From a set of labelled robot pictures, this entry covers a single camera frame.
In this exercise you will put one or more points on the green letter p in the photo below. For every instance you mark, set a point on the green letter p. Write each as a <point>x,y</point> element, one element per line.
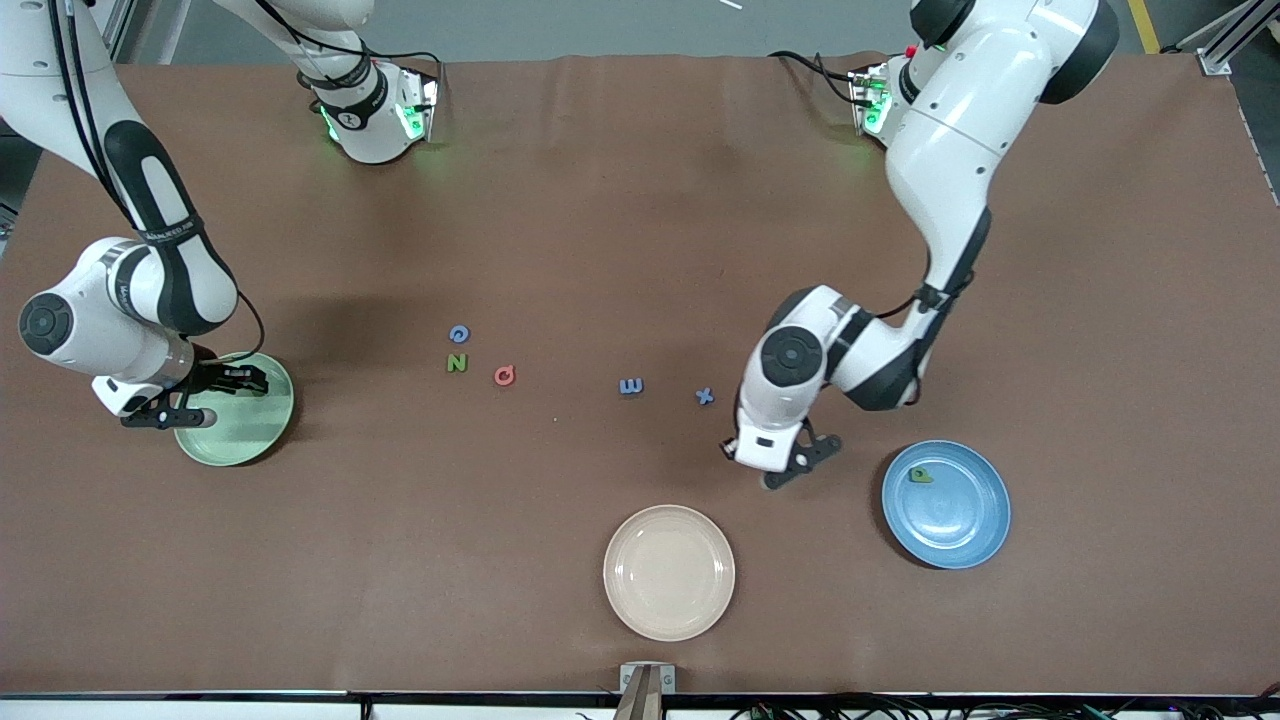
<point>920,476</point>

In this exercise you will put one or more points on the grey metal bracket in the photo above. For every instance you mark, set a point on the grey metal bracket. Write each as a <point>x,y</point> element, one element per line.
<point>630,675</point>

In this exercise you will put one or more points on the green round plate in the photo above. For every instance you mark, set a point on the green round plate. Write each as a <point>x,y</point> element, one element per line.
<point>250,432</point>

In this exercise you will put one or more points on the blue round plate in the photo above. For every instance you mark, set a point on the blue round plate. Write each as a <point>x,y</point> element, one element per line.
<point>945,520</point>

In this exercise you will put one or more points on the blue letter m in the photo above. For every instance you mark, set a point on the blue letter m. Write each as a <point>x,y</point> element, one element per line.
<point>631,386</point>

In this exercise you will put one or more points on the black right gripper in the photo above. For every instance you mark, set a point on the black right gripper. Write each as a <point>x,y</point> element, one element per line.
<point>207,372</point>

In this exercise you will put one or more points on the red letter Q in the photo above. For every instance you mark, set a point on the red letter Q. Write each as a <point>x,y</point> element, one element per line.
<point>504,376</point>

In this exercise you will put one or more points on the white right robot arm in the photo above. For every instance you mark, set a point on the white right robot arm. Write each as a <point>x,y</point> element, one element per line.
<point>150,280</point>

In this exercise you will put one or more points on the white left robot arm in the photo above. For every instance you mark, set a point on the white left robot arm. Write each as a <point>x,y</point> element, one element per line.
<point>960,120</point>

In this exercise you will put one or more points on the beige round plate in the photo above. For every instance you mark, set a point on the beige round plate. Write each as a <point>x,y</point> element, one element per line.
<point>668,573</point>

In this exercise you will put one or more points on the brown table cover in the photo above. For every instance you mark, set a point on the brown table cover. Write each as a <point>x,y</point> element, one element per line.
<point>600,200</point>

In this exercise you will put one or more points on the brown camera pole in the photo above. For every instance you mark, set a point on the brown camera pole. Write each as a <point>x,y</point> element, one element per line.
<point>640,700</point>

